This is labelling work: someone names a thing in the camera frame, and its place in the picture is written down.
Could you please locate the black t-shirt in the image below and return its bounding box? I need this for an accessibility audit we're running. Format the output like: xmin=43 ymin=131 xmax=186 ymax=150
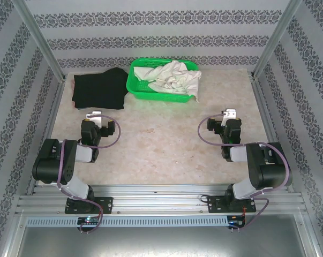
xmin=71 ymin=67 xmax=129 ymax=110

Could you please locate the green plastic basket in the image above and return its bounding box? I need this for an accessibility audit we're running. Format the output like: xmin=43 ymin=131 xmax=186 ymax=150
xmin=126 ymin=58 xmax=200 ymax=104

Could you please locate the white t-shirt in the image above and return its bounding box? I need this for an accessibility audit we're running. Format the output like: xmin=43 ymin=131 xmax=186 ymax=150
xmin=133 ymin=60 xmax=202 ymax=103

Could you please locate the left controller board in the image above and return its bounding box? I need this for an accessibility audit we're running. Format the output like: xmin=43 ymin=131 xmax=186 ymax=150
xmin=77 ymin=216 xmax=102 ymax=226

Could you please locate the controller board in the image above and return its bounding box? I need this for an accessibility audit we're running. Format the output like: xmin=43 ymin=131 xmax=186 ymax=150
xmin=77 ymin=216 xmax=102 ymax=226
xmin=228 ymin=215 xmax=247 ymax=228

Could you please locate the right controller board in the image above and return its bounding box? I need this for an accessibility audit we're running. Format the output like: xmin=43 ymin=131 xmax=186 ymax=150
xmin=228 ymin=215 xmax=247 ymax=228

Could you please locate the grey metal sheet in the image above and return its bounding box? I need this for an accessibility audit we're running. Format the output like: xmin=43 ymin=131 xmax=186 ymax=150
xmin=15 ymin=226 xmax=319 ymax=257

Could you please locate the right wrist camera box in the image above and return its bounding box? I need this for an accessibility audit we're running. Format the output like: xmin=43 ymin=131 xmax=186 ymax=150
xmin=221 ymin=108 xmax=237 ymax=126

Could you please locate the aluminium right side rail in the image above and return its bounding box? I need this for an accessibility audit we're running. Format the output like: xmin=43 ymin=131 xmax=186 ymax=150
xmin=252 ymin=76 xmax=296 ymax=192

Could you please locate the aluminium left side rail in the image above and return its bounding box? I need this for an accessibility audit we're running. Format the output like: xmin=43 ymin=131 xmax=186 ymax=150
xmin=27 ymin=79 xmax=67 ymax=195

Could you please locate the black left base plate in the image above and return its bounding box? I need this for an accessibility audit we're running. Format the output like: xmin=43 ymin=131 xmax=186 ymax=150
xmin=64 ymin=196 xmax=114 ymax=215

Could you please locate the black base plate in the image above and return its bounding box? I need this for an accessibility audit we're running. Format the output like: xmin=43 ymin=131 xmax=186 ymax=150
xmin=64 ymin=196 xmax=114 ymax=215
xmin=208 ymin=194 xmax=257 ymax=214

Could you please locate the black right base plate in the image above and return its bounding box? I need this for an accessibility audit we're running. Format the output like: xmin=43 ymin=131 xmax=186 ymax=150
xmin=208 ymin=194 xmax=257 ymax=214

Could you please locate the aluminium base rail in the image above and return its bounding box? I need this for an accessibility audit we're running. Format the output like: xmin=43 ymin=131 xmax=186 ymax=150
xmin=16 ymin=184 xmax=305 ymax=215

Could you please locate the aluminium right frame post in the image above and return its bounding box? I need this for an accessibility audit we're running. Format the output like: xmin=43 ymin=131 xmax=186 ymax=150
xmin=252 ymin=0 xmax=305 ymax=78

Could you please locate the aluminium frame post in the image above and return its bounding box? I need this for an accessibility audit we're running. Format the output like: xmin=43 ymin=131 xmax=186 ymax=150
xmin=13 ymin=0 xmax=68 ymax=82
xmin=252 ymin=0 xmax=305 ymax=78

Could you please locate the aluminium left frame post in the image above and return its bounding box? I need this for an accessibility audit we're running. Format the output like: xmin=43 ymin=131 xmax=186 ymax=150
xmin=13 ymin=0 xmax=68 ymax=82

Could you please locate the slotted grey cable duct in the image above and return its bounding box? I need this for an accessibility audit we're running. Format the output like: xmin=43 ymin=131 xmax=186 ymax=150
xmin=26 ymin=216 xmax=229 ymax=229

